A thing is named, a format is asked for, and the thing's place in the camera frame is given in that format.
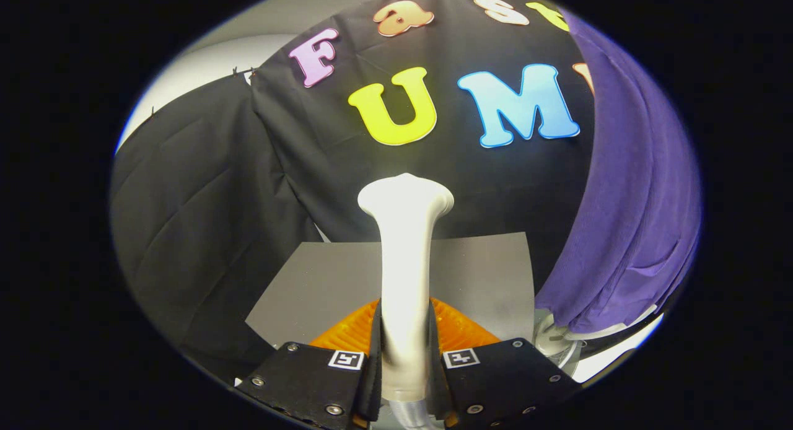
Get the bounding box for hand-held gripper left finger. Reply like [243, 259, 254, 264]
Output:
[239, 298, 383, 430]

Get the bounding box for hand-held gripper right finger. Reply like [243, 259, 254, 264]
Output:
[427, 297, 583, 430]

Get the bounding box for white garment steamer head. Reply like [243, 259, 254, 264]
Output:
[357, 173, 455, 403]

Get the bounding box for purple corduroy jacket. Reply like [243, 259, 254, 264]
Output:
[534, 9, 703, 335]

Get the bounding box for grey cabinet with dark top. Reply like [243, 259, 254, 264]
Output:
[246, 232, 535, 350]

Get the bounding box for white flat sheet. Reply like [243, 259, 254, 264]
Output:
[570, 315, 665, 384]

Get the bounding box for white mannequin torso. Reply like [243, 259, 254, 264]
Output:
[573, 303, 659, 343]

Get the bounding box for black backdrop cloth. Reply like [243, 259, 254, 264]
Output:
[110, 0, 597, 381]

